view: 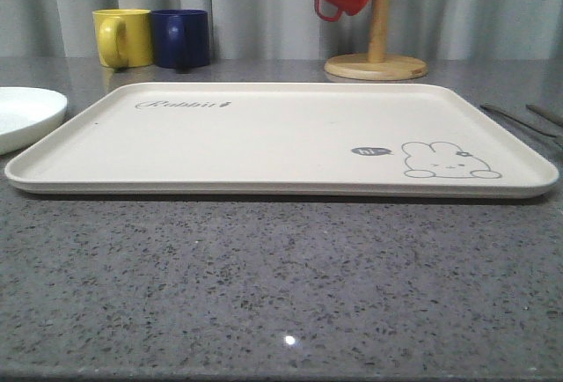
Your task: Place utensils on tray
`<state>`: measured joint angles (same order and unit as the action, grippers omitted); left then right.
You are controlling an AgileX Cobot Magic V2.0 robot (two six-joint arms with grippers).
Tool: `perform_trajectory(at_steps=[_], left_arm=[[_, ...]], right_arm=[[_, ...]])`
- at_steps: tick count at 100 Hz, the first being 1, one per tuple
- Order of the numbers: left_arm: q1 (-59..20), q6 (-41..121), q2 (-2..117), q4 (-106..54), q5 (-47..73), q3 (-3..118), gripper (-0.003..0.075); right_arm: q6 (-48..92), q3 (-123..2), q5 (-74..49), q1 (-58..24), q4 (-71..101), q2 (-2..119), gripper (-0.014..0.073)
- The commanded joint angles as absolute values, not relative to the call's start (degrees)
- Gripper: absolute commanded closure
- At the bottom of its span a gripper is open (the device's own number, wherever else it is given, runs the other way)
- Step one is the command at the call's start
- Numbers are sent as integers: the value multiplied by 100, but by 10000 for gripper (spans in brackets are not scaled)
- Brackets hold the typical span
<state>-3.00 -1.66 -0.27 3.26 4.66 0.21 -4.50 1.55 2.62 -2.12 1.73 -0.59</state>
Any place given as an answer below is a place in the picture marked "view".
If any steel chopstick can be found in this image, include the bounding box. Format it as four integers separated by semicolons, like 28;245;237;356
479;104;561;139

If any white round plate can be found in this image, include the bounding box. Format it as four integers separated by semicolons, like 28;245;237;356
1;87;68;155

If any steel fork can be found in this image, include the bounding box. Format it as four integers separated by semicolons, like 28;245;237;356
526;104;563;128

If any beige rabbit serving tray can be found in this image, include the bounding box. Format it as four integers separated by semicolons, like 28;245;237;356
5;83;559;198

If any wooden mug tree stand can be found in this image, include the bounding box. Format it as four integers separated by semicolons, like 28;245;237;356
324;0;428;81

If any navy blue mug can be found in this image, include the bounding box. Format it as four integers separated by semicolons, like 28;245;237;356
150;9;211;69

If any yellow mug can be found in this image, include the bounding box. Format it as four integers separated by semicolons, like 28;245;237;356
92;9;153;69

